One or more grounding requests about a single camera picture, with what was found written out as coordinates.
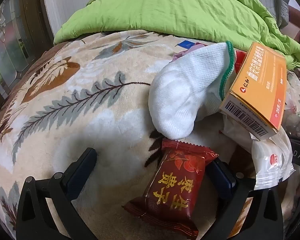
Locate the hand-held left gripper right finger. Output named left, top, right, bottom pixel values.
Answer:
left=206, top=159, right=284, bottom=240

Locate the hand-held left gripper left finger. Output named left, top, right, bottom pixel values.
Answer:
left=16, top=147, right=98, bottom=240

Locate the red snack packet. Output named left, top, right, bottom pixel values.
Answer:
left=122, top=138, right=219, bottom=240

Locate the white sock with green cuff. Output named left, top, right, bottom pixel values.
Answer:
left=148, top=41, right=235, bottom=140

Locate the white plastic packet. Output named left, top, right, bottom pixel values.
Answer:
left=220, top=116, right=296, bottom=190

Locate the leaf print beige blanket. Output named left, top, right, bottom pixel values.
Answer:
left=0, top=30, right=300, bottom=240

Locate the orange medicine box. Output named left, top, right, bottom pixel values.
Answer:
left=219, top=42, right=288, bottom=140

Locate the small red packet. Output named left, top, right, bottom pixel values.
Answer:
left=234, top=50, right=247, bottom=74

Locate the purple plastic packet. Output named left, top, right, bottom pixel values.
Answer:
left=171, top=44, right=208, bottom=62

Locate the grey quilted pillow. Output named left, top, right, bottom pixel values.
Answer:
left=270, top=0, right=290, bottom=25

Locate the glass panel door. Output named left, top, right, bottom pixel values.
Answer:
left=0, top=0, right=53, bottom=95

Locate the green quilt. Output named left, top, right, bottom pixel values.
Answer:
left=54, top=0, right=300, bottom=70

